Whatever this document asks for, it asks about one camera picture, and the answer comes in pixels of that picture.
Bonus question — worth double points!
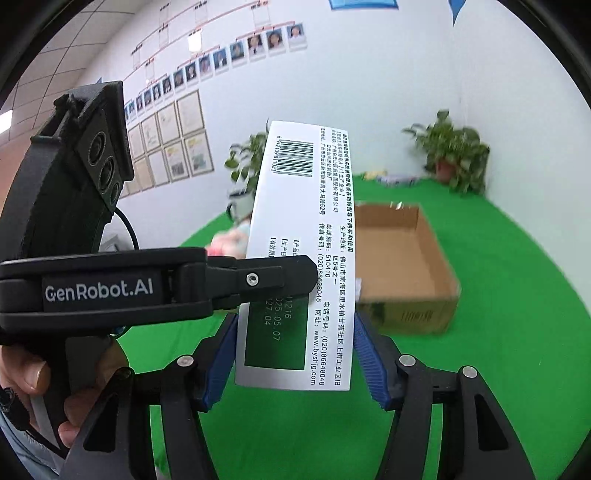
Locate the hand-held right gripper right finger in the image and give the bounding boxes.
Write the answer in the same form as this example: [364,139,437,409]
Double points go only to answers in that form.
[353,313,537,480]

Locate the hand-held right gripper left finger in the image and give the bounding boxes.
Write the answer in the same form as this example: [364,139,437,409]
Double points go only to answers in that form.
[60,316,239,480]

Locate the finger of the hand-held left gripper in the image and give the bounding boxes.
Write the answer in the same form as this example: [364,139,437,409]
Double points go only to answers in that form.
[174,255,318,313]

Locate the pink and teal plush toy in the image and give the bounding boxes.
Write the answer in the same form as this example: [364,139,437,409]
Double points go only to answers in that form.
[205,222,252,259]

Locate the white medicine box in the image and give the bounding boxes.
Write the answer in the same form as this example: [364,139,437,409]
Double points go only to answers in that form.
[234,121,356,392]

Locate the brown cardboard box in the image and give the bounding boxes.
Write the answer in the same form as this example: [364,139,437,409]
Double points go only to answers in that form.
[355,202,461,335]

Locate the person's left hand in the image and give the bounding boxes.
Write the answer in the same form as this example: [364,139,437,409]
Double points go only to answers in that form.
[0,344,88,450]

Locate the white mug with black rim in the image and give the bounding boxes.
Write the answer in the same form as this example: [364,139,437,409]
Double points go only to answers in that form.
[228,187,256,223]

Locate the group of framed certificates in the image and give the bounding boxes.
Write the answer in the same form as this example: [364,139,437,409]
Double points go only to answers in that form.
[117,89,215,199]

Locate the leafy green potted plant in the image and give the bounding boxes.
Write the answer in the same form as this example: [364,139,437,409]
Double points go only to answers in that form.
[224,119,271,195]

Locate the green tablecloth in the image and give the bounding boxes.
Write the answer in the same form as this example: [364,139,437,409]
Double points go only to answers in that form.
[117,178,591,480]

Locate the potted plant in orange pot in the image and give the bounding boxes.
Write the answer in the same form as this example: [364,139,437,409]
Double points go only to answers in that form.
[403,109,491,197]

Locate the blue notice poster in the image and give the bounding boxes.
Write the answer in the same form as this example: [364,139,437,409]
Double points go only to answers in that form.
[329,0,399,11]

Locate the black cable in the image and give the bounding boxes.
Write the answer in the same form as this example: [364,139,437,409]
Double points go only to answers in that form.
[113,207,139,252]

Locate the wall chart of portrait photos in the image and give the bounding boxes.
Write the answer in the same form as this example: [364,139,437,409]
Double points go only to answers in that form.
[122,0,310,126]

